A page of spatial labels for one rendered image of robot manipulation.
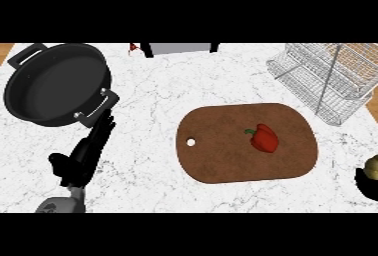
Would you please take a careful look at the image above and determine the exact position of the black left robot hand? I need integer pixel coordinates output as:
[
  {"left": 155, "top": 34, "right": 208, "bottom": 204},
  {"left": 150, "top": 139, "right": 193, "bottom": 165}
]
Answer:
[{"left": 47, "top": 108, "right": 118, "bottom": 189}]

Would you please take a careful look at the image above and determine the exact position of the brown wooden cutting board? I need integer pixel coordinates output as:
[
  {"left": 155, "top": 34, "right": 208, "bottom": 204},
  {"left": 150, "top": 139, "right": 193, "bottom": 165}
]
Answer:
[{"left": 175, "top": 102, "right": 320, "bottom": 185}]

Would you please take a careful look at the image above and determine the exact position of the yellow-green squash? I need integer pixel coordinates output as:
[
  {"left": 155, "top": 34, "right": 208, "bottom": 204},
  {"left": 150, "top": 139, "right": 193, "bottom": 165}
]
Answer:
[{"left": 363, "top": 155, "right": 378, "bottom": 182}]

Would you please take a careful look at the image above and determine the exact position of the small red object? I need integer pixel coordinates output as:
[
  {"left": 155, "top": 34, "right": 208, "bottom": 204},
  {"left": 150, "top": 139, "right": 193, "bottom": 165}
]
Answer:
[{"left": 126, "top": 43, "right": 144, "bottom": 57}]

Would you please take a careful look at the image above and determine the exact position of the grey and black appliance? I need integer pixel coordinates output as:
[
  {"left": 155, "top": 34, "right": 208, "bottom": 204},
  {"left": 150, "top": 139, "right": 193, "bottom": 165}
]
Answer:
[{"left": 138, "top": 43, "right": 221, "bottom": 59}]

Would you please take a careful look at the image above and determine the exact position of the red bell pepper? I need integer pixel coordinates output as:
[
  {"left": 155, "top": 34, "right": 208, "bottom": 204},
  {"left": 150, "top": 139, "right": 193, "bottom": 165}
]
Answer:
[{"left": 243, "top": 123, "right": 280, "bottom": 154}]

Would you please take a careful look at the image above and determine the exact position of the black two-handled pan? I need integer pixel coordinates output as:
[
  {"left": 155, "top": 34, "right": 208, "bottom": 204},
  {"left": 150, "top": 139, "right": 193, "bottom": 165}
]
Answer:
[{"left": 2, "top": 43, "right": 121, "bottom": 129}]

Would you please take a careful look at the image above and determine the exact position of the white wire tiered basket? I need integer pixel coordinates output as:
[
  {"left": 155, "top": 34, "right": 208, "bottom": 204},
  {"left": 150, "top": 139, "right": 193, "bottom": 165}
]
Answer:
[{"left": 265, "top": 43, "right": 378, "bottom": 127}]

